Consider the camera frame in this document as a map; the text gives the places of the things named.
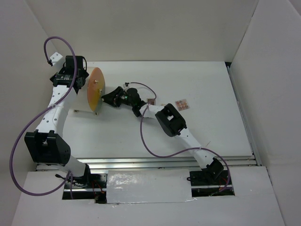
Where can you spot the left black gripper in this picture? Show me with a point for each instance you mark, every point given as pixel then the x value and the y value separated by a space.
pixel 61 72

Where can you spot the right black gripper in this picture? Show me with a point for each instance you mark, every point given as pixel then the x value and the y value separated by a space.
pixel 112 99

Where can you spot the long brown eyeshadow palette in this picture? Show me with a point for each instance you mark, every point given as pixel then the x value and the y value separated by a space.
pixel 151 101

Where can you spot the colourful small eyeshadow palette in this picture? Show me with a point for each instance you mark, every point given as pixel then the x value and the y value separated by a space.
pixel 182 104

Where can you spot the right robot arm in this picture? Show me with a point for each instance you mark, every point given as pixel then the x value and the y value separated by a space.
pixel 174 125

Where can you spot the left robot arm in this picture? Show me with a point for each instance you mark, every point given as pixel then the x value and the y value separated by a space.
pixel 46 144

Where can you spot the white cylindrical drawer cabinet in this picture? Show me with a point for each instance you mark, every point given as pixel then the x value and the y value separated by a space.
pixel 81 102

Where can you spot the white cover plate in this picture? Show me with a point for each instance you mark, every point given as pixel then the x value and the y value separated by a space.
pixel 148 186

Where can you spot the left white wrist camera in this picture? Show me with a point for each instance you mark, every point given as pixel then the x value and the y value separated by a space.
pixel 56 60

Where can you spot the aluminium rail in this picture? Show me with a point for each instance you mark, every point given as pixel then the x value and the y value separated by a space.
pixel 100 165

